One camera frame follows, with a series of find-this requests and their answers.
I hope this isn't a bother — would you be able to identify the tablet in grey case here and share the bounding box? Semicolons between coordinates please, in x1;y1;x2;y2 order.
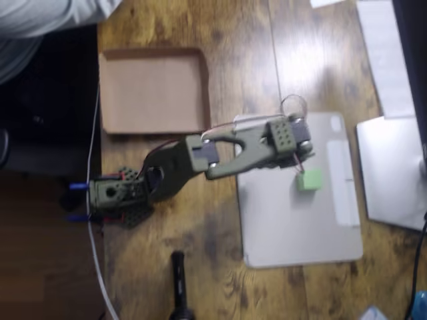
233;112;364;269

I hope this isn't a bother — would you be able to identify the blue round object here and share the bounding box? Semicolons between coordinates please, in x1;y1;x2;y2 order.
412;290;427;320

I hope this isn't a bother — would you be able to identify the white cable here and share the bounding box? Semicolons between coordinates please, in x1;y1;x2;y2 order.
85;79;119;320

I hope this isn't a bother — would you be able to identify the black camera stand pole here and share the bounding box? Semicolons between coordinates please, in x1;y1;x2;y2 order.
168;250;197;320

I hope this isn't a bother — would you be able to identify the black monitor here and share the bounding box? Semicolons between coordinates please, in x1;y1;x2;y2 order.
390;0;427;161

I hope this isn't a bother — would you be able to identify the white foam strip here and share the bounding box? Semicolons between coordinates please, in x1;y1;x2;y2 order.
356;0;417;121

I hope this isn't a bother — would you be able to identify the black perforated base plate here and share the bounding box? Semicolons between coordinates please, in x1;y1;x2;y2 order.
99;165;156;231

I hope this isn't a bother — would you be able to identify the person in grey shirt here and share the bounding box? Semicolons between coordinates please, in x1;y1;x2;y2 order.
0;0;124;86

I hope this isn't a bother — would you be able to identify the white small box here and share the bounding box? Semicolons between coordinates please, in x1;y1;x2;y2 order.
360;305;388;320

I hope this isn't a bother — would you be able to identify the brown cardboard tray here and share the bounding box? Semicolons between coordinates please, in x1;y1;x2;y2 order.
98;48;211;135

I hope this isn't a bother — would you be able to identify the black cable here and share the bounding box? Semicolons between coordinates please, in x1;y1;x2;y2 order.
405;213;427;320

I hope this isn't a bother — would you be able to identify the green cube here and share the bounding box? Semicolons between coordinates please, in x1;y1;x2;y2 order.
296;169;324;192

